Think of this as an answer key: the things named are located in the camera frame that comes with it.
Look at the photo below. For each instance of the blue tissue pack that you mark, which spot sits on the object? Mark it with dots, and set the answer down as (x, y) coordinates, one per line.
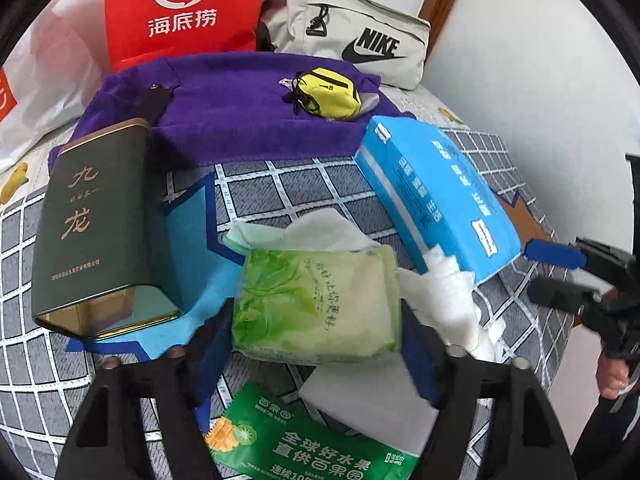
(440, 195)

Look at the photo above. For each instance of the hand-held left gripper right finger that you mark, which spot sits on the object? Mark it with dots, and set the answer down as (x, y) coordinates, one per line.
(417, 355)

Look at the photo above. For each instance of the grey checked star blanket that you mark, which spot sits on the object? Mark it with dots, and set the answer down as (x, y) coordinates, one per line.
(280, 185)

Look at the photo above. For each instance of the purple fleece cloth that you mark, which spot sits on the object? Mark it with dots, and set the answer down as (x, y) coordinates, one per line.
(225, 110)

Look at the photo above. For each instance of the grey waist bag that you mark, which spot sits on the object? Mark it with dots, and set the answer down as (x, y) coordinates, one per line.
(340, 15)

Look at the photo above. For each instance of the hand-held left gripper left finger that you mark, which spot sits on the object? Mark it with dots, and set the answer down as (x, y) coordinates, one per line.
(212, 360)

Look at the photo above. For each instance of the white plastic shopping bag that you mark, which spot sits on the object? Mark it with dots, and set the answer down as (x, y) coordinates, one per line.
(50, 85)

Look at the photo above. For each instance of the white mesh cloth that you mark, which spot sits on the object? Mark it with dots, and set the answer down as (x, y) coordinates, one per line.
(450, 300)

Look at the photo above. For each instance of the small yellow pouch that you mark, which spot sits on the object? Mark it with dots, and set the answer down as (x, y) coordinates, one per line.
(330, 95)

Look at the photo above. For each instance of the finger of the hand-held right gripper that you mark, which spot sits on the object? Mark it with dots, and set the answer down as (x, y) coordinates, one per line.
(560, 292)
(555, 252)

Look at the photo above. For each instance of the person's dark clothing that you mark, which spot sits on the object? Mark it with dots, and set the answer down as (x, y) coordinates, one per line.
(605, 440)

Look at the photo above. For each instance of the person's right hand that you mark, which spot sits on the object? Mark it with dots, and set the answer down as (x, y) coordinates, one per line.
(612, 377)

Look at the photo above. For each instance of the white foam block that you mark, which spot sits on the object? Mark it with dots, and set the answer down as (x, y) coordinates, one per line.
(360, 400)

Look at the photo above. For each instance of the dark green wipes packet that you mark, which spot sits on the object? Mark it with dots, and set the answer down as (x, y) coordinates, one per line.
(300, 440)

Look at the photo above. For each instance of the light green tissue pack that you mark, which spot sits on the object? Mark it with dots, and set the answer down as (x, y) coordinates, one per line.
(310, 305)

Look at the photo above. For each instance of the dark green tin box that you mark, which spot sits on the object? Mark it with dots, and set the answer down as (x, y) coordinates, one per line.
(95, 220)

